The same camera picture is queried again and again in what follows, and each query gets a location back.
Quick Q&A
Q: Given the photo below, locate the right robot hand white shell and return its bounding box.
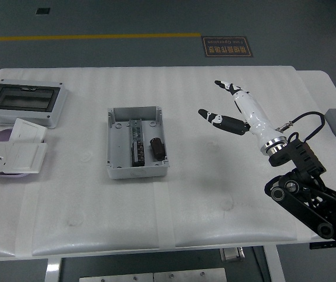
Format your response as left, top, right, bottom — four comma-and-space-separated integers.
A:
197, 79, 277, 151

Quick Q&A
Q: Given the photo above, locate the open grey junction box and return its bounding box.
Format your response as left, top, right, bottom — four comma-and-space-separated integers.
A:
106, 106, 170, 180

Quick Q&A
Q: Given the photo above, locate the grey distribution box dark window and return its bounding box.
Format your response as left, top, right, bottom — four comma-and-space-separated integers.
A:
0, 78, 69, 129

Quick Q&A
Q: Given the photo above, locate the brown floor sign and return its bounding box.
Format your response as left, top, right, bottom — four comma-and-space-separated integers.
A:
200, 36, 254, 59

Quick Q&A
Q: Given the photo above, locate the white foam mat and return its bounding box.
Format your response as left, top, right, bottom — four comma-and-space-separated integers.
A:
0, 66, 336, 261

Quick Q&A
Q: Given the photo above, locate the black table control panel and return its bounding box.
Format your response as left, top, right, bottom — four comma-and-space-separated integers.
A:
308, 241, 336, 250

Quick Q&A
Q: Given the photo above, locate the white table leg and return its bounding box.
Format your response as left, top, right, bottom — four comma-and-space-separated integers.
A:
263, 245, 285, 282
45, 257, 63, 282

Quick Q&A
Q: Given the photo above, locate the grey metal plate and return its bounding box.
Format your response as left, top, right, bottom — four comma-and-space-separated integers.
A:
153, 267, 227, 282
79, 273, 154, 282

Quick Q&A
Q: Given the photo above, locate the white tape strip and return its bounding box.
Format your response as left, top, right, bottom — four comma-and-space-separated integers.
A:
15, 184, 41, 256

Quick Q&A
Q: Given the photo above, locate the purple round disc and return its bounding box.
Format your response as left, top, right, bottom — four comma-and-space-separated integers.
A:
0, 128, 31, 179

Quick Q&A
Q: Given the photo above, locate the metal mounting rail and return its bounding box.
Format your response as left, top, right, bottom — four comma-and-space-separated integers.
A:
129, 118, 144, 142

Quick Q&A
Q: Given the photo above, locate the silver metal bracket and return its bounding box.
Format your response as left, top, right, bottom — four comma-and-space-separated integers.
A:
220, 247, 245, 262

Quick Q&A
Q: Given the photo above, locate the small white switch panel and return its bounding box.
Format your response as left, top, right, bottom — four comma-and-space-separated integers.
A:
8, 117, 47, 144

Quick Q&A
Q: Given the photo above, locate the large white switch panel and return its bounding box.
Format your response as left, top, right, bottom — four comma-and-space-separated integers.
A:
2, 142, 48, 174

